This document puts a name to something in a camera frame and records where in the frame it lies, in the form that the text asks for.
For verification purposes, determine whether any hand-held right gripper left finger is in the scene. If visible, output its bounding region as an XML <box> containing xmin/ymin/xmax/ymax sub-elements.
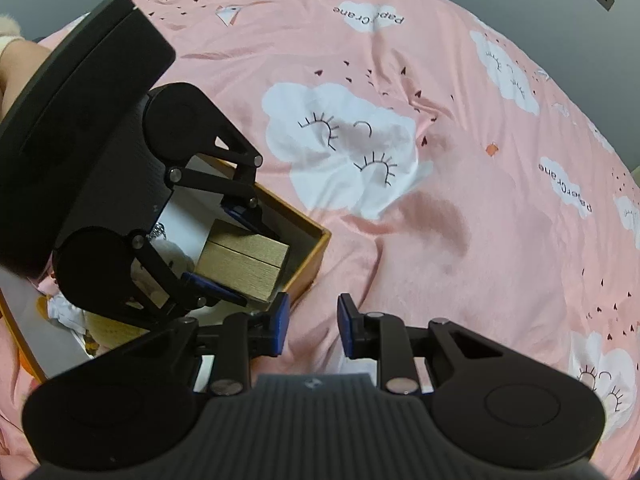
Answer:
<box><xmin>100</xmin><ymin>292</ymin><xmax>291</xmax><ymax>395</ymax></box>

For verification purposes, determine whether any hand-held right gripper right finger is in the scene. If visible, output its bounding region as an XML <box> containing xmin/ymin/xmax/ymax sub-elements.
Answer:
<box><xmin>337</xmin><ymin>294</ymin><xmax>508</xmax><ymax>395</ymax></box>

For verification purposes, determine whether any white crochet bunny toy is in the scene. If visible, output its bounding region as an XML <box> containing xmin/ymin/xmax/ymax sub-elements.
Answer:
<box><xmin>131</xmin><ymin>239</ymin><xmax>197</xmax><ymax>311</ymax></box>

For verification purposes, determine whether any crumpled white paper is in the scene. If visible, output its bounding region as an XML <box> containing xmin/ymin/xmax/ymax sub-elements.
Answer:
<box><xmin>46</xmin><ymin>293</ymin><xmax>87</xmax><ymax>334</ymax></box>

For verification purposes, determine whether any white box with gold rim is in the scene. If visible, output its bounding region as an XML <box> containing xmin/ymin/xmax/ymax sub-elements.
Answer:
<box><xmin>0</xmin><ymin>154</ymin><xmax>333</xmax><ymax>385</ymax></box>

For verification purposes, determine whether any person's left forearm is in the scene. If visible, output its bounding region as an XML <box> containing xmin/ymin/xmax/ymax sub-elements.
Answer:
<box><xmin>0</xmin><ymin>34</ymin><xmax>54</xmax><ymax>119</ymax></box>

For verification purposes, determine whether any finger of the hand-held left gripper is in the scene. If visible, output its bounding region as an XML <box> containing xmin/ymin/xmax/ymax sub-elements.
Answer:
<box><xmin>125</xmin><ymin>232</ymin><xmax>252</xmax><ymax>330</ymax></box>
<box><xmin>167</xmin><ymin>105</ymin><xmax>282</xmax><ymax>242</ymax></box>

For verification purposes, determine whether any pink cloud-print blanket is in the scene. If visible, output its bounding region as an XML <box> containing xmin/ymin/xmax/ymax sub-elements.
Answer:
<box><xmin>0</xmin><ymin>0</ymin><xmax>640</xmax><ymax>480</ymax></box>

